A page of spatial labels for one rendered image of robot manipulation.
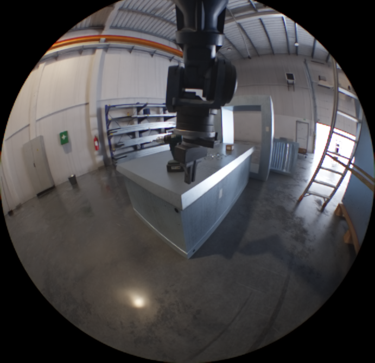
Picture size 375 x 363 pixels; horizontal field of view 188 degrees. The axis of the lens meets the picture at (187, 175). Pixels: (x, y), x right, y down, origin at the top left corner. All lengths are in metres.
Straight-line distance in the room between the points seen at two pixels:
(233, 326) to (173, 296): 0.45
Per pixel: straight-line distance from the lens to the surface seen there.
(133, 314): 0.98
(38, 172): 5.49
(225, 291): 0.92
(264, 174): 2.28
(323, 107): 10.99
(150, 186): 0.62
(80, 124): 5.24
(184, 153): 0.35
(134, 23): 8.50
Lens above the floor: 0.89
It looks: 22 degrees down
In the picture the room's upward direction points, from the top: 4 degrees counter-clockwise
